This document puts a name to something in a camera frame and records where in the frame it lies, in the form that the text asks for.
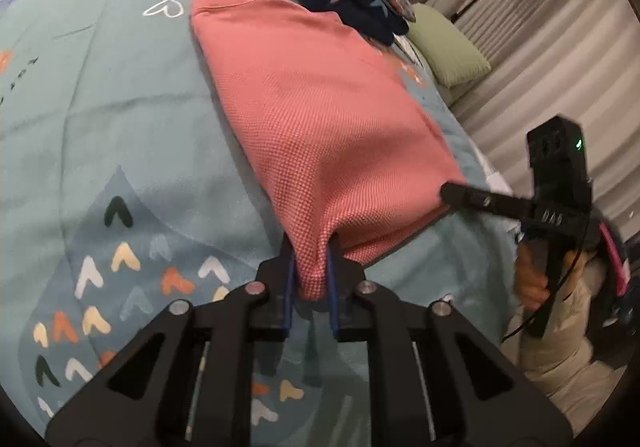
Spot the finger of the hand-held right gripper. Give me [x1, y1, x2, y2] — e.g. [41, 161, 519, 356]
[439, 182, 536, 220]

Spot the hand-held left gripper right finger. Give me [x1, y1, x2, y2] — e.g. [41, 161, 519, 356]
[325, 234, 573, 447]

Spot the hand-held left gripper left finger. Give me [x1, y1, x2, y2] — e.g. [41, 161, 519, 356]
[45, 232, 301, 447]

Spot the pink knit shirt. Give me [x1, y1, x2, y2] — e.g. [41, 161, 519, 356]
[190, 0, 468, 300]

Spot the person's right forearm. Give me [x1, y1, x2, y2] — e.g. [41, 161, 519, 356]
[517, 257, 611, 400]

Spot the person's right hand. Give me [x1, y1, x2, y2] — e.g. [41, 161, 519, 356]
[515, 243, 551, 312]

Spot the beige curtain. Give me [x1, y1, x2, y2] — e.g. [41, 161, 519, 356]
[425, 0, 640, 248]

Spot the large green pillow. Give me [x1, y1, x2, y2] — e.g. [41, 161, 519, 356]
[407, 4, 493, 88]

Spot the teal printed blanket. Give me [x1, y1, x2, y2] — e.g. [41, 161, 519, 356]
[0, 0, 521, 447]

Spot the pink cord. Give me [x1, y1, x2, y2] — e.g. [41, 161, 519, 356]
[597, 222, 632, 299]

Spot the black cable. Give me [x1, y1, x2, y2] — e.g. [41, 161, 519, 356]
[502, 222, 591, 342]

